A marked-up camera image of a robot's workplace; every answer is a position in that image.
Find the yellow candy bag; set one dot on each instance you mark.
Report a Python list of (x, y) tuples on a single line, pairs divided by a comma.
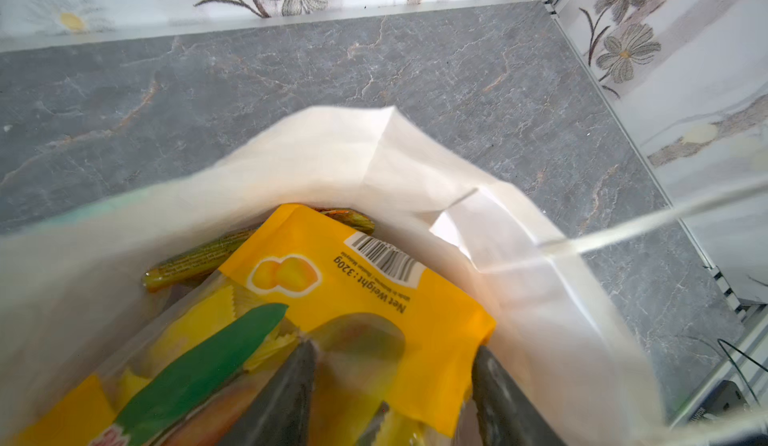
[(90, 357)]

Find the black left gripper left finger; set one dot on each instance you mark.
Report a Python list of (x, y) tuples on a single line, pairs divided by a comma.
[(279, 415)]

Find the floral white paper bag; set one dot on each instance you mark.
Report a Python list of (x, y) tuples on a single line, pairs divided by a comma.
[(557, 333)]

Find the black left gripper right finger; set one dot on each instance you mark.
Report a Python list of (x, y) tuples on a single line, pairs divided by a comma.
[(504, 413)]

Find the green snack packet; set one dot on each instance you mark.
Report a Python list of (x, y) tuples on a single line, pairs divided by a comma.
[(206, 258)]

